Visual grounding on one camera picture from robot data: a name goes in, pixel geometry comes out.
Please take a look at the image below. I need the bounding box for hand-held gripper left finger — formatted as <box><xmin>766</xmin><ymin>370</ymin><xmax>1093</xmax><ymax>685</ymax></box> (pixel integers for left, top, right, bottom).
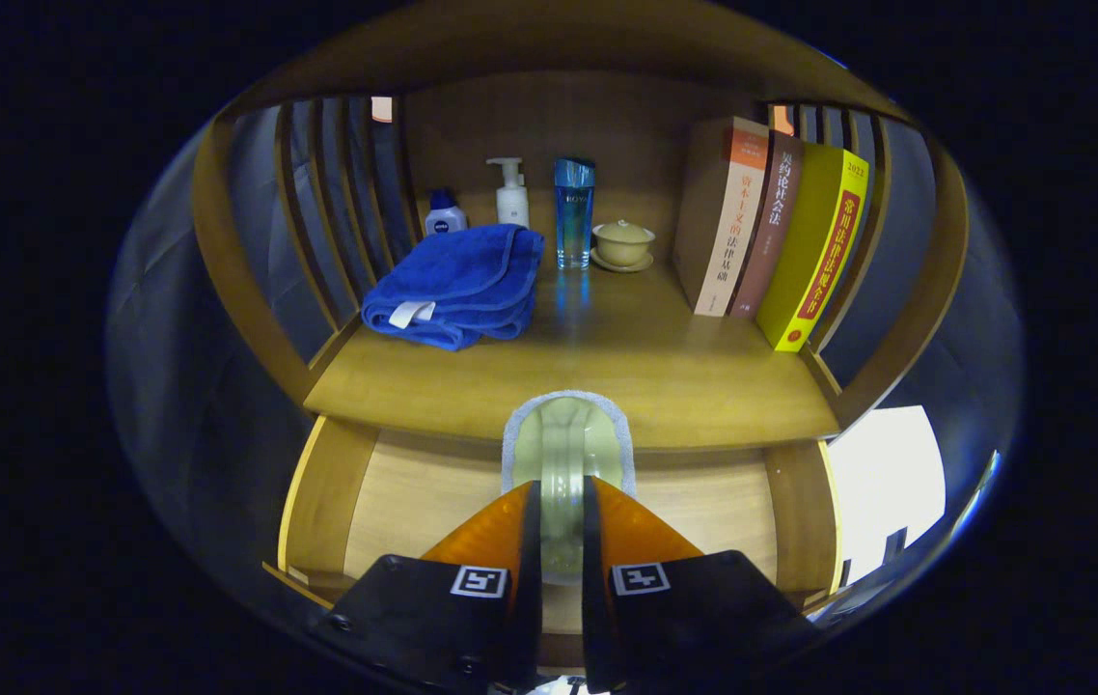
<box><xmin>313</xmin><ymin>480</ymin><xmax>543</xmax><ymax>691</ymax></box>

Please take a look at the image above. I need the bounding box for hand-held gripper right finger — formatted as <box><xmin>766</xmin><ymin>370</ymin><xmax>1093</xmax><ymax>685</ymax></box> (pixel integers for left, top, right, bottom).
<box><xmin>581</xmin><ymin>475</ymin><xmax>825</xmax><ymax>694</ymax></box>

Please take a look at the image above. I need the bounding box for wooden drawer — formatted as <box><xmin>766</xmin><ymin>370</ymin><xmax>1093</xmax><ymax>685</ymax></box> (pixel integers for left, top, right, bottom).
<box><xmin>277</xmin><ymin>415</ymin><xmax>844</xmax><ymax>667</ymax></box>

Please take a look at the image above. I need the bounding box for green and white scrub brush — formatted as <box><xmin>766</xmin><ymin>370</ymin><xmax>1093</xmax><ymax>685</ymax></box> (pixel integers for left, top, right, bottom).
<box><xmin>501</xmin><ymin>389</ymin><xmax>637</xmax><ymax>585</ymax></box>

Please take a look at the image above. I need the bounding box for wooden countertop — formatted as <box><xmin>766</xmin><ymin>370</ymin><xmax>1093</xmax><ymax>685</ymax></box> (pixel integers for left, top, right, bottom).
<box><xmin>305</xmin><ymin>256</ymin><xmax>841</xmax><ymax>452</ymax></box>

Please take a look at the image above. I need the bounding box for wooden cabinet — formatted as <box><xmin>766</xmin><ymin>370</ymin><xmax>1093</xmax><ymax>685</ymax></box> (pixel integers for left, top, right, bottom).
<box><xmin>192</xmin><ymin>0</ymin><xmax>970</xmax><ymax>619</ymax></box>

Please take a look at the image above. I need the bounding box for blue folded towel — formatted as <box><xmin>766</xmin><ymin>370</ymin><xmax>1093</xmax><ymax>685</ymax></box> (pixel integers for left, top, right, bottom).
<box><xmin>361</xmin><ymin>224</ymin><xmax>545</xmax><ymax>352</ymax></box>

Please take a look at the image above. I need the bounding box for beige lidded teacup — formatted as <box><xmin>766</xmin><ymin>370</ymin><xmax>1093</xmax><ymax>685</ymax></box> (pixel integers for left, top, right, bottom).
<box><xmin>590</xmin><ymin>219</ymin><xmax>656</xmax><ymax>274</ymax></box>

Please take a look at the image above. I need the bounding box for blue glass bottle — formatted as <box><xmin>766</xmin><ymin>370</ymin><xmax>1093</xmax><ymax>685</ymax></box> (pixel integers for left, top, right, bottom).
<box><xmin>553</xmin><ymin>157</ymin><xmax>596</xmax><ymax>270</ymax></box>

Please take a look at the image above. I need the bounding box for small white blue-capped bottle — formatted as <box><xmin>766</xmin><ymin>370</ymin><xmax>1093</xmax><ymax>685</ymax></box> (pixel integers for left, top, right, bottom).
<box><xmin>425</xmin><ymin>187</ymin><xmax>469</xmax><ymax>236</ymax></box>

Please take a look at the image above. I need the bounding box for white pump bottle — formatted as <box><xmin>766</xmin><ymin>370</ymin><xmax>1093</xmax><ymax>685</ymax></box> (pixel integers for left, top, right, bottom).
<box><xmin>486</xmin><ymin>157</ymin><xmax>531</xmax><ymax>230</ymax></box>

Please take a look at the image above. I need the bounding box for orange and white book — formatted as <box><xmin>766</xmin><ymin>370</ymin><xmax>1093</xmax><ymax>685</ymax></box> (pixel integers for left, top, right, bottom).
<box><xmin>673</xmin><ymin>117</ymin><xmax>770</xmax><ymax>318</ymax></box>

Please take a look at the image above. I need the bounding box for yellow book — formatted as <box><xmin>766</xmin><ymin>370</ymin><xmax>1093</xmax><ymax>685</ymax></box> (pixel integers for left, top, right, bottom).
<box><xmin>756</xmin><ymin>143</ymin><xmax>870</xmax><ymax>353</ymax></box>

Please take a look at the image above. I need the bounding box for brown book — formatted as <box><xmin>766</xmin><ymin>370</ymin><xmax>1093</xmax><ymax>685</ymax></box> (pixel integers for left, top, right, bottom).
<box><xmin>728</xmin><ymin>130</ymin><xmax>806</xmax><ymax>320</ymax></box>

